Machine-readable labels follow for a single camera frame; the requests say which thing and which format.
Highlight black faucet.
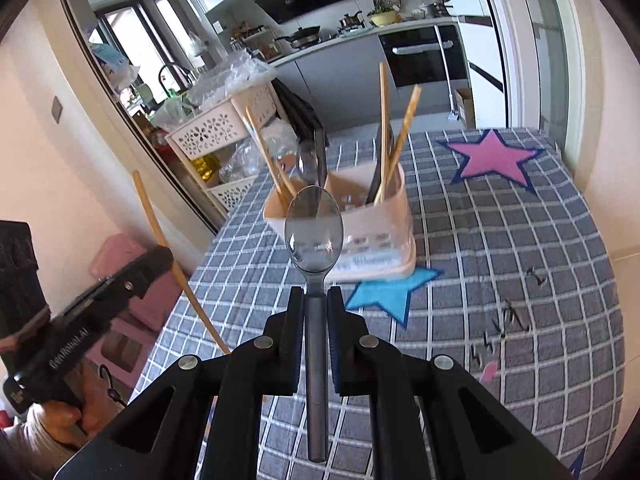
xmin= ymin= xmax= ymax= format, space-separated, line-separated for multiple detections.
xmin=158 ymin=62 xmax=193 ymax=92

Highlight white plastic bag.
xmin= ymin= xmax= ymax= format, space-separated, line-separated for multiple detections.
xmin=260 ymin=120 xmax=301 ymax=161

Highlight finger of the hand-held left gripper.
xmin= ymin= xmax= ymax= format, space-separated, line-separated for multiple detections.
xmin=97 ymin=246 xmax=175 ymax=311

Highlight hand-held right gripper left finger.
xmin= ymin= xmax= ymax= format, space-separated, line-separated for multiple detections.
xmin=52 ymin=286 xmax=306 ymax=480

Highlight dotted wooden chopstick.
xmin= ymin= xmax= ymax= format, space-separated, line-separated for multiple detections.
xmin=378 ymin=61 xmax=391 ymax=201

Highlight white plastic basket rack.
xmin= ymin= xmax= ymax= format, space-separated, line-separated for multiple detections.
xmin=165 ymin=82 xmax=281 ymax=213

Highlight white mop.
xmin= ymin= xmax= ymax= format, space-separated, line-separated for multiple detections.
xmin=434 ymin=24 xmax=463 ymax=121

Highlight black utensil handle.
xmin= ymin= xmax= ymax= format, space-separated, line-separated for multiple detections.
xmin=297 ymin=127 xmax=330 ymax=188
xmin=367 ymin=125 xmax=396 ymax=206

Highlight grey spoon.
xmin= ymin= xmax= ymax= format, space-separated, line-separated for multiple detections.
xmin=284 ymin=185 xmax=345 ymax=463

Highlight cream plastic utensil holder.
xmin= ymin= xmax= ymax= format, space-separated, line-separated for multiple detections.
xmin=262 ymin=162 xmax=416 ymax=281

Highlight blue white package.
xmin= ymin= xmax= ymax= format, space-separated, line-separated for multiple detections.
xmin=90 ymin=40 xmax=138 ymax=88

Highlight black built-in oven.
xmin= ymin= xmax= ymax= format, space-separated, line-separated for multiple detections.
xmin=377 ymin=24 xmax=468 ymax=88

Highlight dark jacket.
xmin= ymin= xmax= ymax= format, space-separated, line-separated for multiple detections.
xmin=272 ymin=79 xmax=326 ymax=148

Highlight pink stool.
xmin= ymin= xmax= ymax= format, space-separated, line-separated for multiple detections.
xmin=85 ymin=234 xmax=183 ymax=391

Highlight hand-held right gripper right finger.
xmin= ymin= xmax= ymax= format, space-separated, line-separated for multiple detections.
xmin=326 ymin=286 xmax=576 ymax=480

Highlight yellow oil bottle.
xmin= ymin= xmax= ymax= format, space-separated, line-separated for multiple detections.
xmin=190 ymin=155 xmax=221 ymax=186

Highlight black wok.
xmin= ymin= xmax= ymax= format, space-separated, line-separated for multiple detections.
xmin=274 ymin=25 xmax=322 ymax=50

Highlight grey checked star tablecloth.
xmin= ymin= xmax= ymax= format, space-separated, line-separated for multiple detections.
xmin=127 ymin=127 xmax=626 ymax=480

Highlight clear plastic bags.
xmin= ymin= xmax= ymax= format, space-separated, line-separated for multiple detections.
xmin=187 ymin=50 xmax=278 ymax=108

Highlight person's left hand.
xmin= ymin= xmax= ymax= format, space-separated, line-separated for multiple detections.
xmin=25 ymin=360 xmax=123 ymax=448

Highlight blue patterned wooden chopstick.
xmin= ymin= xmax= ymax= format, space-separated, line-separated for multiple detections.
xmin=244 ymin=106 xmax=293 ymax=201

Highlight cardboard box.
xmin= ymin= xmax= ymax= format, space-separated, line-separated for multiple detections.
xmin=454 ymin=87 xmax=476 ymax=128

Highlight yellow bowl with greens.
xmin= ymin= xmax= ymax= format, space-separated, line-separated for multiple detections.
xmin=367 ymin=6 xmax=403 ymax=27

